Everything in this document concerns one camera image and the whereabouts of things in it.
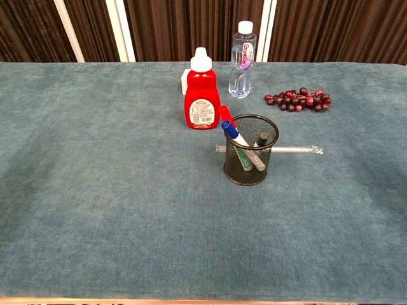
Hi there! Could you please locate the black capped marker pen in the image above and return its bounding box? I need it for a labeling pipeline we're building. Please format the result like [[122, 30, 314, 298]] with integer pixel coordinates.
[[246, 131, 268, 172]]

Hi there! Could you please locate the blue cap marker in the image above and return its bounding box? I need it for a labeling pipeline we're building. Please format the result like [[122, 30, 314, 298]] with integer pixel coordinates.
[[221, 119, 254, 172]]

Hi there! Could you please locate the black mesh pen holder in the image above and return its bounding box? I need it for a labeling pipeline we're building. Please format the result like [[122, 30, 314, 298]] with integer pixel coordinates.
[[223, 114, 280, 186]]

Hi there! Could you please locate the red marker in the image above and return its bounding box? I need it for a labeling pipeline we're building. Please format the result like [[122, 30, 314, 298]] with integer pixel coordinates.
[[218, 105, 238, 128]]

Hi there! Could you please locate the red sauce bottle white cap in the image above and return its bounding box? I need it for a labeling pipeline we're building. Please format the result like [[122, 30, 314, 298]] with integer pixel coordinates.
[[184, 46, 222, 130]]

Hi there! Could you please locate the pink foam cube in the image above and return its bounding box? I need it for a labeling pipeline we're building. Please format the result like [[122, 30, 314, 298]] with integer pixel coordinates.
[[180, 68, 193, 95]]

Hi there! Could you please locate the clear plastic water bottle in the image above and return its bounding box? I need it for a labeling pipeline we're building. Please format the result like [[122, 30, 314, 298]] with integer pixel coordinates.
[[228, 20, 257, 98]]

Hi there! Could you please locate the clear plastic rod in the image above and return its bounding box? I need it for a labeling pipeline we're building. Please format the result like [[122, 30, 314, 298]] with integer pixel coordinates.
[[215, 144, 324, 156]]

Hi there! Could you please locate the bunch of red grapes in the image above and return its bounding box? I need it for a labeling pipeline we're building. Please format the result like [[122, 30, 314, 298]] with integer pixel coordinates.
[[264, 87, 333, 112]]

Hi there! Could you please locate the teal table cloth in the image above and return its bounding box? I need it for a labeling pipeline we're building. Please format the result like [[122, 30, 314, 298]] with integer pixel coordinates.
[[0, 61, 407, 301]]

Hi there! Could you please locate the dark brown curtain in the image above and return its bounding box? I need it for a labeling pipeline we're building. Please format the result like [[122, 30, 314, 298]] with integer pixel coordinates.
[[0, 0, 407, 66]]

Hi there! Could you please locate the wide white frame post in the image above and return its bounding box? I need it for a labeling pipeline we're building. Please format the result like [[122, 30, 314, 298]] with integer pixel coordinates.
[[106, 0, 137, 63], [255, 0, 278, 63]]

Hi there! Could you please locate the thin white frame post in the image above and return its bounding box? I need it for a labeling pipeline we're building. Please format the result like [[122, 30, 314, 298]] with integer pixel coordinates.
[[53, 0, 86, 63]]

